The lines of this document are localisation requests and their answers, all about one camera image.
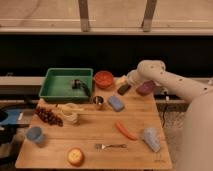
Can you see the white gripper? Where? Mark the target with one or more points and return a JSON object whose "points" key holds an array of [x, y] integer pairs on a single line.
{"points": [[134, 78]]}

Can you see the purple bowl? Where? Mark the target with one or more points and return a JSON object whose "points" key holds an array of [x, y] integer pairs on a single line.
{"points": [[146, 88]]}

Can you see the black eraser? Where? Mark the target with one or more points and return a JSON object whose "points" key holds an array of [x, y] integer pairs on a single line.
{"points": [[123, 89]]}

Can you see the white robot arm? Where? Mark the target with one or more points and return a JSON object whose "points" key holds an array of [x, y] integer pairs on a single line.
{"points": [[196, 152]]}

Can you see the orange bowl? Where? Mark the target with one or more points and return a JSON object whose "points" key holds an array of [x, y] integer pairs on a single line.
{"points": [[103, 79]]}

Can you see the blue sponge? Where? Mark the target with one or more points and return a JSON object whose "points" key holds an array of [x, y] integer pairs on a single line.
{"points": [[115, 103]]}

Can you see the small metal cup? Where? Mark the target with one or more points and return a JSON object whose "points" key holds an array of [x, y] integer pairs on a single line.
{"points": [[98, 102]]}

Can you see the orange carrot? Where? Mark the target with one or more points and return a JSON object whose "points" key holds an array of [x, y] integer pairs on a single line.
{"points": [[120, 127]]}

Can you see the black brush in tray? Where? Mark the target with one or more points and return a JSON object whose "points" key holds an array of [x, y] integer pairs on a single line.
{"points": [[78, 84]]}

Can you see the green plastic tray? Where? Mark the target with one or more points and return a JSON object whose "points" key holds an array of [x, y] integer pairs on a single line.
{"points": [[56, 86]]}

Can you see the silver fork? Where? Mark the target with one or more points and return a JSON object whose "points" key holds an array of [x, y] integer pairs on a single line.
{"points": [[103, 146]]}

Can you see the yellow banana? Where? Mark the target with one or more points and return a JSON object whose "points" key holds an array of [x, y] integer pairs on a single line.
{"points": [[68, 108]]}

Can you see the bunch of dark grapes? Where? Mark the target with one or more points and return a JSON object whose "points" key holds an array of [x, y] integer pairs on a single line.
{"points": [[48, 116]]}

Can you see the yellow apple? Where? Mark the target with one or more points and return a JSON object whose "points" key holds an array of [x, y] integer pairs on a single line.
{"points": [[75, 157]]}

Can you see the blue black machine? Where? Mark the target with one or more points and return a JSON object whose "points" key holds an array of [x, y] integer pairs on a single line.
{"points": [[14, 119]]}

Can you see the right window post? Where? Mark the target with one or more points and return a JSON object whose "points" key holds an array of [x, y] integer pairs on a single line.
{"points": [[148, 15]]}

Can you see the window post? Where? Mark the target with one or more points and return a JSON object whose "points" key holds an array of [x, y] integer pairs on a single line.
{"points": [[148, 15], [84, 15]]}

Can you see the left window post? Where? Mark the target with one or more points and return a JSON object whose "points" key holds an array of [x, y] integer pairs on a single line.
{"points": [[84, 15]]}

